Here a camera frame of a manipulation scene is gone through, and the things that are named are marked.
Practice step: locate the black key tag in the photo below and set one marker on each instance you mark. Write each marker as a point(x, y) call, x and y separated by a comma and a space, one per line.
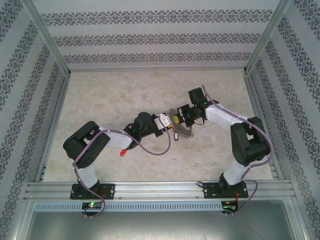
point(176, 137)

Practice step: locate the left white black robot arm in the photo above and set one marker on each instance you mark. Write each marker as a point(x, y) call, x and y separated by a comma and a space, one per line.
point(85, 150)

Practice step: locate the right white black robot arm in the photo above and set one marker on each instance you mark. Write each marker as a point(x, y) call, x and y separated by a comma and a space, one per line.
point(250, 150)

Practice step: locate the left controller board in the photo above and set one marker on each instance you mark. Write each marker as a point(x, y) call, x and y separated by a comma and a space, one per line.
point(92, 205)

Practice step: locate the controller board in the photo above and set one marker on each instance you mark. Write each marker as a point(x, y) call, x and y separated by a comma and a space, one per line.
point(228, 207)
point(92, 205)

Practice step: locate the right controller board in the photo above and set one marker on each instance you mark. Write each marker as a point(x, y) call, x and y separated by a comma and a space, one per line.
point(228, 207)

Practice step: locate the grey metal sheet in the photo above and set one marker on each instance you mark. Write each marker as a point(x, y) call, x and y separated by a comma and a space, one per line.
point(160, 225)

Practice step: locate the aluminium back rail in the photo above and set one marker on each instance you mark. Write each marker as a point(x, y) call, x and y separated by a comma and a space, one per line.
point(157, 69)

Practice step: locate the aluminium mounting rail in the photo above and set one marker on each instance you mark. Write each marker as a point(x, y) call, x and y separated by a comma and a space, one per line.
point(155, 190)

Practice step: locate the aluminium side rail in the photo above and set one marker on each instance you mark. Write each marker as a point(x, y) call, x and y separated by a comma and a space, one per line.
point(53, 125)
point(262, 110)

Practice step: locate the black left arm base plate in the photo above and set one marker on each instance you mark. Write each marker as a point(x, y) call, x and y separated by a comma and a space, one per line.
point(110, 191)

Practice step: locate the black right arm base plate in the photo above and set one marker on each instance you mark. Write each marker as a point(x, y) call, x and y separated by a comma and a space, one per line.
point(210, 191)

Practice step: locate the aluminium frame post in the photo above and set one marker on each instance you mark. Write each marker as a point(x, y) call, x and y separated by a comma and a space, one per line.
point(21, 220)
point(268, 35)
point(297, 220)
point(45, 35)

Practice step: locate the aluminium front frame post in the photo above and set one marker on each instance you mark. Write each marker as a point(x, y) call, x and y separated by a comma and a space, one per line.
point(21, 220)
point(297, 220)

